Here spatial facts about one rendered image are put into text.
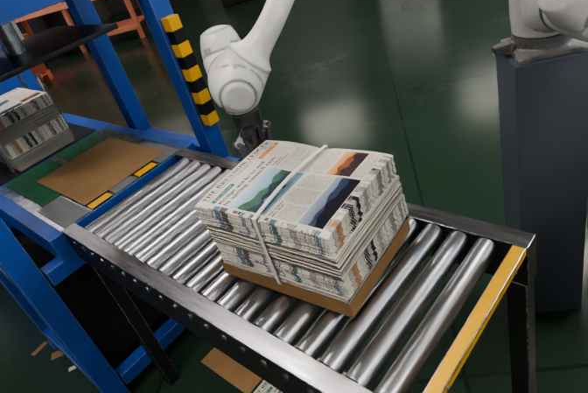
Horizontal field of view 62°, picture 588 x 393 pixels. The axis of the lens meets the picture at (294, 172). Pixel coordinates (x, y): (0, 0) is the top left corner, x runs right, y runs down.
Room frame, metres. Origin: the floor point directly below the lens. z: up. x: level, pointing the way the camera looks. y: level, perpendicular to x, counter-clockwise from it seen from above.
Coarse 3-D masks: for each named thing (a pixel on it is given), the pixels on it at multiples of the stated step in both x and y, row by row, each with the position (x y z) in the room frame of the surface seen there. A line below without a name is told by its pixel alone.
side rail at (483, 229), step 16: (192, 160) 1.68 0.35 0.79; (208, 160) 1.62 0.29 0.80; (224, 160) 1.58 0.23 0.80; (416, 208) 0.98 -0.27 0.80; (448, 224) 0.89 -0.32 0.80; (464, 224) 0.87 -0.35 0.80; (480, 224) 0.85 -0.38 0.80; (496, 240) 0.79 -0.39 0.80; (512, 240) 0.78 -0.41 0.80; (528, 240) 0.76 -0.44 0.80; (464, 256) 0.86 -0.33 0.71; (496, 256) 0.79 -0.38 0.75; (528, 256) 0.74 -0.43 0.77; (528, 272) 0.74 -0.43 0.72
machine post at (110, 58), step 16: (80, 0) 2.37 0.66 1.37; (80, 16) 2.35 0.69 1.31; (96, 16) 2.39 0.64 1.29; (96, 48) 2.35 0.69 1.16; (112, 48) 2.39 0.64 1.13; (112, 64) 2.37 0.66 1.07; (112, 80) 2.35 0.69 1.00; (128, 80) 2.39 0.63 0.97; (128, 96) 2.37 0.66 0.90; (128, 112) 2.35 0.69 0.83; (144, 128) 2.37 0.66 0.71
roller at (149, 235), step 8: (224, 176) 1.47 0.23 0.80; (208, 184) 1.45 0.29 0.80; (216, 184) 1.44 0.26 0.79; (200, 192) 1.41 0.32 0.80; (192, 200) 1.38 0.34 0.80; (176, 208) 1.36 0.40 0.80; (184, 208) 1.35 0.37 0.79; (168, 216) 1.33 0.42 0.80; (176, 216) 1.33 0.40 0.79; (160, 224) 1.30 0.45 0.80; (168, 224) 1.30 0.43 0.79; (144, 232) 1.28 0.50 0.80; (152, 232) 1.27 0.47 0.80; (160, 232) 1.28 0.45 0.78; (136, 240) 1.25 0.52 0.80; (144, 240) 1.25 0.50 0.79; (152, 240) 1.26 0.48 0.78; (128, 248) 1.22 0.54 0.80; (136, 248) 1.23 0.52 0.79
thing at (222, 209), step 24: (264, 144) 1.13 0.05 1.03; (288, 144) 1.09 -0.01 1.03; (240, 168) 1.05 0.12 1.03; (264, 168) 1.01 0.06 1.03; (288, 168) 0.99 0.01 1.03; (216, 192) 0.98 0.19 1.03; (240, 192) 0.95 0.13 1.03; (264, 192) 0.92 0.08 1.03; (216, 216) 0.91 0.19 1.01; (240, 216) 0.86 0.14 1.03; (216, 240) 0.95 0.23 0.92; (240, 240) 0.89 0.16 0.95; (240, 264) 0.92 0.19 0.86; (264, 264) 0.85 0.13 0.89
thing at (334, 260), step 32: (352, 160) 0.93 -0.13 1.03; (384, 160) 0.89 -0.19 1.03; (320, 192) 0.85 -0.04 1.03; (352, 192) 0.81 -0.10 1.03; (384, 192) 0.85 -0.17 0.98; (288, 224) 0.78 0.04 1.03; (320, 224) 0.74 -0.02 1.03; (352, 224) 0.76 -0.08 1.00; (384, 224) 0.83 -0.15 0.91; (288, 256) 0.79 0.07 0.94; (320, 256) 0.72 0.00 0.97; (352, 256) 0.73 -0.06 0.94; (320, 288) 0.75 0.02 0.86; (352, 288) 0.71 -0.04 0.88
